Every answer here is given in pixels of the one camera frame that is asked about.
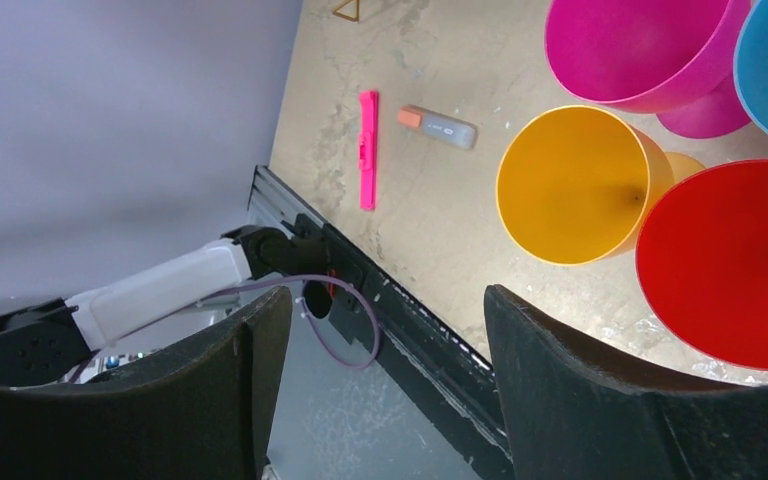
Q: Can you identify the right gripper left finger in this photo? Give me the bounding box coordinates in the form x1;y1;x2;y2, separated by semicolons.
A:
0;287;293;479

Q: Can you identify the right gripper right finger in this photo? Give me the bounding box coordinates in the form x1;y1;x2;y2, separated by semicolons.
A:
484;285;768;479

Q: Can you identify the red plastic wine glass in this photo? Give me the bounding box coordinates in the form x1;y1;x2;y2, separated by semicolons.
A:
635;159;768;370

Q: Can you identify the yellow plastic wine glass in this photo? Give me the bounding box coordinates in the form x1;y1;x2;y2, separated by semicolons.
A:
495;105;705;266

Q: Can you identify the magenta plastic wine glass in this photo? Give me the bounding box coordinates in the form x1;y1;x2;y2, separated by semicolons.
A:
545;0;751;139

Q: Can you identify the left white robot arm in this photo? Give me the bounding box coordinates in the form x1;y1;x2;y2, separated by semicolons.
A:
0;225;329;387

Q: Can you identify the orange grey marker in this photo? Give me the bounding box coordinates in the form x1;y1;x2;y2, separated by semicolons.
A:
397;105;478;150

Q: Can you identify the pink flat clip tool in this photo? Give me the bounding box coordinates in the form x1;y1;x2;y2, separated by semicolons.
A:
358;90;379;211

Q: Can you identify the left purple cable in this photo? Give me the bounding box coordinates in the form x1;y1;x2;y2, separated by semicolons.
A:
65;273;383;386

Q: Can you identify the aluminium table frame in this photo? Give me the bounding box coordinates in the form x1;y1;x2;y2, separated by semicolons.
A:
248;165;326;232

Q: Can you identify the gold wire glass rack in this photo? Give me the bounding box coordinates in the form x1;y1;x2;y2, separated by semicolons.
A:
331;0;360;23

